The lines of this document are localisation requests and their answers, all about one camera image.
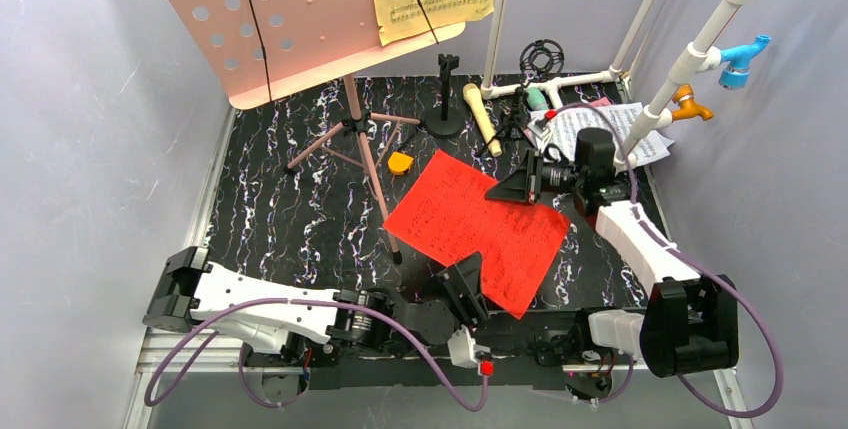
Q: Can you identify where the white sheet music page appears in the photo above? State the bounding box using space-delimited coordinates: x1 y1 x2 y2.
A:
530 103 674 167

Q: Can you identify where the red sheet music page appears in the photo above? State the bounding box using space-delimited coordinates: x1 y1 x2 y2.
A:
384 150 571 320

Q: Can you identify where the green microphone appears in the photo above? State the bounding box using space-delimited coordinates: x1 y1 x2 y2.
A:
524 87 551 112

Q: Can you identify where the pink sheet music page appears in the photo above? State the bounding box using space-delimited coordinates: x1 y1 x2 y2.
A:
588 97 612 108

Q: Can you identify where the black microphone stand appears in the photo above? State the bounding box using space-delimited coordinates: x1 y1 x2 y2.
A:
423 54 464 139

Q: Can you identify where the cream yellow microphone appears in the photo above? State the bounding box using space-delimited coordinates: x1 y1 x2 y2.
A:
462 83 503 157

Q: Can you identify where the small black tripod stand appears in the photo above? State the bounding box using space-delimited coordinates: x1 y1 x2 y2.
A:
474 39 565 156

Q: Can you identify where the pink music stand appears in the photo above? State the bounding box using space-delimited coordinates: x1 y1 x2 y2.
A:
135 0 468 266

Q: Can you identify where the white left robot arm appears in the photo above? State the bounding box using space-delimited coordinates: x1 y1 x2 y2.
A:
142 246 490 355

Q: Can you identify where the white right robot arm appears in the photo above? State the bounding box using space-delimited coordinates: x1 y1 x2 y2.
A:
485 127 739 378

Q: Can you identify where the orange tape measure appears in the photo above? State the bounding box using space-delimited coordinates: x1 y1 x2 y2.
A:
387 151 415 176

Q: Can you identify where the orange pipe fitting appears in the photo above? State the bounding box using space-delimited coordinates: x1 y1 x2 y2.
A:
671 84 714 121

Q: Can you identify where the blue pipe fitting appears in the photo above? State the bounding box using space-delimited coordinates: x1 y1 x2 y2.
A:
718 34 772 90

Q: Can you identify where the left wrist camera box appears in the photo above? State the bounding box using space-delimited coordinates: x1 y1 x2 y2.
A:
447 326 491 369

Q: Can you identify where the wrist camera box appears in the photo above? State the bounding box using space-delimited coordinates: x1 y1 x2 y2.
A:
447 326 491 369
528 110 558 149

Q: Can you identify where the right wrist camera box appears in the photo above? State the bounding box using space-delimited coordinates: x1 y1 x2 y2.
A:
528 110 558 149

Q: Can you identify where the right robot arm base mount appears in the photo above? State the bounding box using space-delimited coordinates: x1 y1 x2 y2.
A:
532 322 635 408

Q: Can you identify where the aluminium rail frame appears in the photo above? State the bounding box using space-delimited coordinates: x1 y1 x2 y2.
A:
123 81 755 429

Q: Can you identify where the white PVC pipe frame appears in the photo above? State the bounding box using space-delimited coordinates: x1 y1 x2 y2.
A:
479 0 796 176

